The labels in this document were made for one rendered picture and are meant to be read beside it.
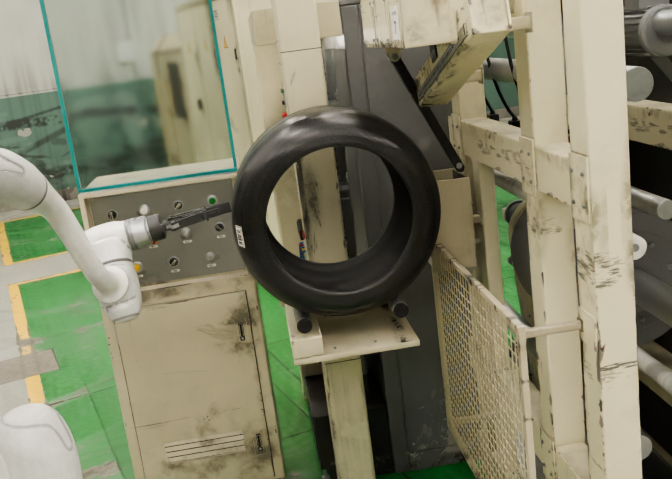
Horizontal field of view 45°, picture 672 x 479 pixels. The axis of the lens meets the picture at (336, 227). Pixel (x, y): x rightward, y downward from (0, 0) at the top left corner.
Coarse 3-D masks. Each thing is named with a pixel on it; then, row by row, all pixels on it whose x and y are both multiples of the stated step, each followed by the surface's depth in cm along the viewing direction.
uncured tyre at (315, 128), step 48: (288, 144) 219; (336, 144) 220; (384, 144) 222; (240, 192) 224; (432, 192) 228; (384, 240) 258; (432, 240) 232; (288, 288) 228; (336, 288) 256; (384, 288) 231
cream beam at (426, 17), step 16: (368, 0) 232; (384, 0) 207; (400, 0) 190; (416, 0) 191; (432, 0) 191; (448, 0) 192; (368, 16) 236; (384, 16) 211; (400, 16) 192; (416, 16) 192; (432, 16) 192; (448, 16) 192; (368, 32) 240; (384, 32) 214; (400, 32) 193; (416, 32) 192; (432, 32) 193; (448, 32) 193
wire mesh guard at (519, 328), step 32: (448, 256) 246; (480, 288) 214; (448, 320) 262; (480, 320) 221; (512, 320) 189; (480, 352) 227; (512, 352) 195; (448, 384) 282; (480, 384) 232; (448, 416) 285; (480, 416) 238; (480, 448) 243; (512, 448) 207
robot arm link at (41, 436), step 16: (16, 416) 168; (32, 416) 168; (48, 416) 170; (0, 432) 166; (16, 432) 165; (32, 432) 166; (48, 432) 168; (64, 432) 172; (0, 448) 165; (16, 448) 165; (32, 448) 165; (48, 448) 167; (64, 448) 170; (0, 464) 165; (16, 464) 165; (32, 464) 165; (48, 464) 166; (64, 464) 169; (80, 464) 176
